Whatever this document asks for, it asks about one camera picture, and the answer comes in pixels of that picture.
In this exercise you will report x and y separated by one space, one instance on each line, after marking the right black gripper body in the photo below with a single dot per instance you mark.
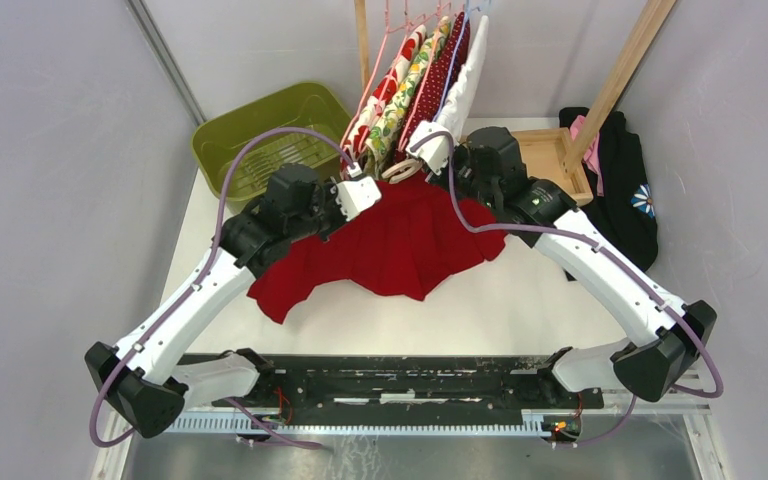
473 187

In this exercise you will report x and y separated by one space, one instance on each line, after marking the blue wire hanger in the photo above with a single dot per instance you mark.
455 66

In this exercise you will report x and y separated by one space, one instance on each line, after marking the white slotted cable duct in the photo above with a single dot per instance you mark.
235 422

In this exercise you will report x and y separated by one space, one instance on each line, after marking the black garment with flower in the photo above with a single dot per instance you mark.
623 206

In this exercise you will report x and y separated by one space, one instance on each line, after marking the yellow floral print garment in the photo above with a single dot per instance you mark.
382 138

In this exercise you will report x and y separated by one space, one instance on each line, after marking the red skirt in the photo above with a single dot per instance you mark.
413 239

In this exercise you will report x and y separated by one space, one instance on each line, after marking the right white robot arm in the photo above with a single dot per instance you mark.
664 347

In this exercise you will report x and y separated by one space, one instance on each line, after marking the pink wire hanger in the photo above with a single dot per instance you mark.
398 21

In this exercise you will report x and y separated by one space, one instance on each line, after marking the dark red polka-dot garment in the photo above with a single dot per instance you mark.
430 92

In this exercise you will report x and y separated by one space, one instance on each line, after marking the red poppy print garment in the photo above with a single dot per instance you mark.
373 108

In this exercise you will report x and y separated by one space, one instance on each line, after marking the wooden clothes rack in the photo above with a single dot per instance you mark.
557 153

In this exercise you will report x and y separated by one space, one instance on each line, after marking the green plastic basket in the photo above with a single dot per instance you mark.
310 105

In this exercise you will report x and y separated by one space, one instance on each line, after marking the cream plastic hanger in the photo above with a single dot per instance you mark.
402 170

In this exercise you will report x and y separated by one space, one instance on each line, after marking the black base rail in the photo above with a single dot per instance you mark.
392 391

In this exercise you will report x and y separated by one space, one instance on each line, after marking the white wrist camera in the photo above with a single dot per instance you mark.
432 144
356 196

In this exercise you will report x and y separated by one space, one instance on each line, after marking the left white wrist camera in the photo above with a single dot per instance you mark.
356 196

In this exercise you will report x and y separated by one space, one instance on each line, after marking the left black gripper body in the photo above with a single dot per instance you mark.
323 216

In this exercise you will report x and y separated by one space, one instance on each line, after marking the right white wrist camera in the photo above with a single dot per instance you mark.
432 144

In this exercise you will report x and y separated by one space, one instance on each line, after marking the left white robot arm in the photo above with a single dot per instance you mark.
141 377

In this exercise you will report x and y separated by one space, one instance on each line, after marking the white garment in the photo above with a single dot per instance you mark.
459 99

